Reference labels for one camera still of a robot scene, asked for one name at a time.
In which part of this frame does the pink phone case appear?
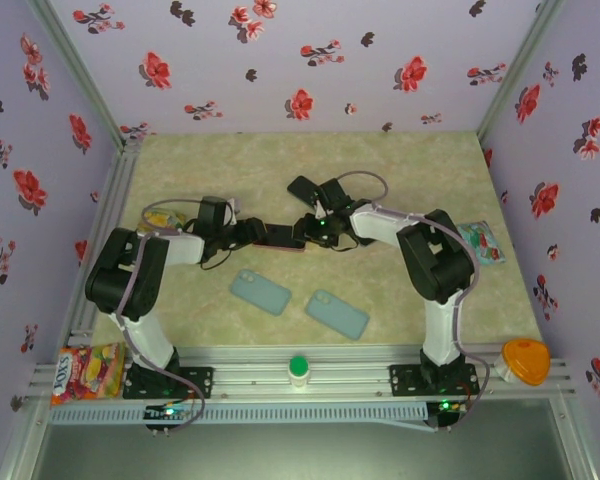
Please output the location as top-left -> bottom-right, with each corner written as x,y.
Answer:
252,224 -> 307,255

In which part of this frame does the black screen smartphone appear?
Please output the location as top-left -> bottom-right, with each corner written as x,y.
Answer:
255,224 -> 305,250

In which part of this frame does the light blue phone case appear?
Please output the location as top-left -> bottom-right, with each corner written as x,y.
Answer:
228,269 -> 292,318
304,289 -> 371,342

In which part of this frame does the green edged smartphone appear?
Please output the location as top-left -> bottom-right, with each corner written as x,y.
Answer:
286,174 -> 324,206

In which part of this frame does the yellow green candy bag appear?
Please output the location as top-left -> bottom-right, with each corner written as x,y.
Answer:
138,208 -> 189,234

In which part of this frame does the white bottle green lid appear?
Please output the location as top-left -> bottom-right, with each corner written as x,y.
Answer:
286,354 -> 312,390

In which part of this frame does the teal Fox's candy bag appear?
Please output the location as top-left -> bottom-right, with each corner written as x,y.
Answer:
454,220 -> 507,265

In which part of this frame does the left controller circuit board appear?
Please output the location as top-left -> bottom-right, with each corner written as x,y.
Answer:
144,402 -> 204,434

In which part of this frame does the controller circuit board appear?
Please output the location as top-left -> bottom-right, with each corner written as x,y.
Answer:
144,402 -> 204,434
427,399 -> 469,432

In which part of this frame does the red yellow Fox's candy bag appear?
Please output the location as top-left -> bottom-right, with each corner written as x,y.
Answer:
49,341 -> 127,406

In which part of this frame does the grey metal panel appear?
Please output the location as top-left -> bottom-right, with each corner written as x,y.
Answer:
0,397 -> 600,480

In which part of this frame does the right controller circuit board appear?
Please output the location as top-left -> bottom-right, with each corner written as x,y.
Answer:
427,399 -> 469,432

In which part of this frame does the orange lidded plastic container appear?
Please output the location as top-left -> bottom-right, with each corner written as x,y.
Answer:
497,337 -> 552,387

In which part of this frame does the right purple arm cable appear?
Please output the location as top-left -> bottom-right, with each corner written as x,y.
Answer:
337,171 -> 491,432

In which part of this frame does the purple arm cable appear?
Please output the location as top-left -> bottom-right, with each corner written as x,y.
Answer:
117,198 -> 206,434
337,171 -> 491,432

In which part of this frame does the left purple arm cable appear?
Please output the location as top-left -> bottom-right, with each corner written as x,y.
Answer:
117,198 -> 206,434

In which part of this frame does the aluminium side rail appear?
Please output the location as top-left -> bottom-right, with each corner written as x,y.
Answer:
68,139 -> 142,346

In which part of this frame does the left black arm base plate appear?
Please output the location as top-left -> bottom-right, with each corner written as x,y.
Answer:
123,366 -> 215,400

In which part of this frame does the long aluminium base rail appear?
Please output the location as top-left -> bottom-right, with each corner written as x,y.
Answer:
27,344 -> 579,401

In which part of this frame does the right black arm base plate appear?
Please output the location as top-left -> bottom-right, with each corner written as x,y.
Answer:
389,363 -> 480,396

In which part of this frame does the grey slotted cable duct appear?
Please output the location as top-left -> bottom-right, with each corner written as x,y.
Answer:
49,399 -> 429,426

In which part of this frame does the aluminium corner post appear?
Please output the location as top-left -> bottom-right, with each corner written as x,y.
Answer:
24,0 -> 131,146
474,0 -> 566,146

